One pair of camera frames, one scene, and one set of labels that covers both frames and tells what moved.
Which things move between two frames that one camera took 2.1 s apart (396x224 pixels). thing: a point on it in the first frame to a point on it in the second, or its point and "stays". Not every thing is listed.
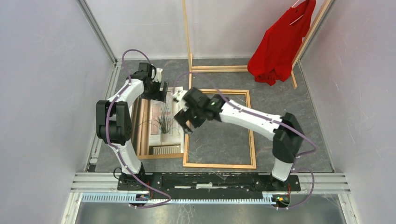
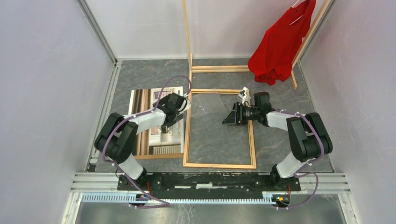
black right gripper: (183, 116) to (233, 118)
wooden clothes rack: (193, 69) stays
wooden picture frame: (186, 137) stays
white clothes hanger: (298, 18) stays
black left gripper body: (154, 92) to (178, 116)
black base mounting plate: (207, 183) stays
